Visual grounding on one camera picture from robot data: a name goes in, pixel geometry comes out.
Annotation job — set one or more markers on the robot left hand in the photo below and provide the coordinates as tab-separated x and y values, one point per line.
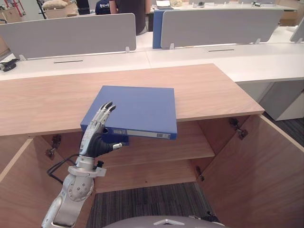
95	140

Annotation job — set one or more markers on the blue binder folder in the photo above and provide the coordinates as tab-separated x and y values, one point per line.
135	111

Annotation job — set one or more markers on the metal cabinet hinge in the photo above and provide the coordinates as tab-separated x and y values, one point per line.
53	146
199	174
238	129

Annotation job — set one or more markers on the wooden office cabinet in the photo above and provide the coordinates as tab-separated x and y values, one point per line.
133	99

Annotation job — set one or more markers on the wooden cabinet door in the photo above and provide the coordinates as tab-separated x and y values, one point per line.
26	185
256	171

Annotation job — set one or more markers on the white office desk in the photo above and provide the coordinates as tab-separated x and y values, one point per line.
190	61

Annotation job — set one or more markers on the silver robot torso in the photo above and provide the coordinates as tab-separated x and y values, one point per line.
164	222

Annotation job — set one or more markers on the grey desk partition screen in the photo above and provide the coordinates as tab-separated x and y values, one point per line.
69	35
298	32
218	26

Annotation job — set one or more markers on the black device on desk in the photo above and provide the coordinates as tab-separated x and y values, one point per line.
8	65

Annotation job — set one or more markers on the blue upright binder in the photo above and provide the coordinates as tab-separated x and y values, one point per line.
156	28

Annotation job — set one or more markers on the person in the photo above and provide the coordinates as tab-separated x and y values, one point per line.
133	14
103	7

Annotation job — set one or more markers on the cardboard box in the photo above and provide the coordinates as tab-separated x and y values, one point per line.
60	10
288	14

